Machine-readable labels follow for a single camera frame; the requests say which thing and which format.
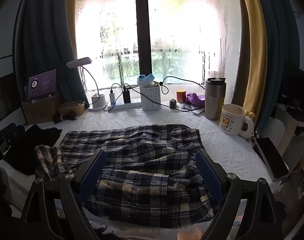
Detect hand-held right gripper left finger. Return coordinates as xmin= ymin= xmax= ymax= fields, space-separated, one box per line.
xmin=20 ymin=148 xmax=107 ymax=240

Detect blue curtain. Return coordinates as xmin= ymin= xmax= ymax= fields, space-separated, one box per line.
xmin=252 ymin=0 xmax=287 ymax=130
xmin=13 ymin=0 xmax=90 ymax=108

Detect brown food container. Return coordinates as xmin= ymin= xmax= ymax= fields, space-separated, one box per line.
xmin=57 ymin=102 xmax=85 ymax=117

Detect steel tumbler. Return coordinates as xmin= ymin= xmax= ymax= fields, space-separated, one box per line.
xmin=205 ymin=77 xmax=227 ymax=120

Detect short black charging cable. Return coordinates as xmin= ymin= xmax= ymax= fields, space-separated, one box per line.
xmin=111 ymin=83 xmax=125 ymax=94

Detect white textured table cloth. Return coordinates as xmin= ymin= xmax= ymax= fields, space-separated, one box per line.
xmin=0 ymin=106 xmax=277 ymax=240

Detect papers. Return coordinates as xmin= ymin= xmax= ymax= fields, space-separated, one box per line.
xmin=178 ymin=102 xmax=206 ymax=114

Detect black cloth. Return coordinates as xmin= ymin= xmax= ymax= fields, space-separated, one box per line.
xmin=3 ymin=124 xmax=62 ymax=175

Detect white perforated basket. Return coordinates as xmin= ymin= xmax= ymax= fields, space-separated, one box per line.
xmin=141 ymin=85 xmax=162 ymax=111

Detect cardboard box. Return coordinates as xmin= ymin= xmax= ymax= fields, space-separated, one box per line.
xmin=22 ymin=94 xmax=62 ymax=125

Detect black phone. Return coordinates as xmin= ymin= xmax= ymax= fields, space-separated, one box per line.
xmin=253 ymin=136 xmax=289 ymax=182

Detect dark window frame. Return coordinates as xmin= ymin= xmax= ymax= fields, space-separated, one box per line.
xmin=135 ymin=0 xmax=152 ymax=85

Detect tablet with purple screen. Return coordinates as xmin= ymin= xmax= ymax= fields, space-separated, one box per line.
xmin=27 ymin=69 xmax=58 ymax=101

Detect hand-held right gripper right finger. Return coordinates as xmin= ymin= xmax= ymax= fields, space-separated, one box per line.
xmin=195 ymin=148 xmax=287 ymax=240

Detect orange can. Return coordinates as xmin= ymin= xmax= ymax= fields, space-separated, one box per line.
xmin=176 ymin=89 xmax=187 ymax=103

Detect long black charging cable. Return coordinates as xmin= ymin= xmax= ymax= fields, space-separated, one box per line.
xmin=123 ymin=76 xmax=207 ymax=109

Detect plaid pants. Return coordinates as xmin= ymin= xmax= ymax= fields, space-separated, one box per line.
xmin=35 ymin=124 xmax=221 ymax=229

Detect white side table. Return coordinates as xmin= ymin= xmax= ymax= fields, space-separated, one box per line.
xmin=274 ymin=102 xmax=304 ymax=155

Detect white power strip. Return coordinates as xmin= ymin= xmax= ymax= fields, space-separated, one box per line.
xmin=107 ymin=100 xmax=142 ymax=111

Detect purple plush toy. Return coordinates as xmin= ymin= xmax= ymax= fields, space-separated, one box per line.
xmin=185 ymin=92 xmax=206 ymax=105

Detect white cartoon mug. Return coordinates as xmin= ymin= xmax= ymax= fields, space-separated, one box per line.
xmin=219 ymin=104 xmax=254 ymax=138

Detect yellow curtain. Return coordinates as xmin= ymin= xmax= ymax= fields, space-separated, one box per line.
xmin=235 ymin=0 xmax=267 ymax=123
xmin=67 ymin=0 xmax=79 ymax=63

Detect blue packet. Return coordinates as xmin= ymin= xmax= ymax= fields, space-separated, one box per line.
xmin=137 ymin=74 xmax=153 ymax=85

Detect coiled black cable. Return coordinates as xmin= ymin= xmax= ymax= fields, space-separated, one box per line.
xmin=53 ymin=111 xmax=77 ymax=124

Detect white desk lamp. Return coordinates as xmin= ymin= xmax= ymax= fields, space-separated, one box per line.
xmin=66 ymin=57 xmax=108 ymax=112

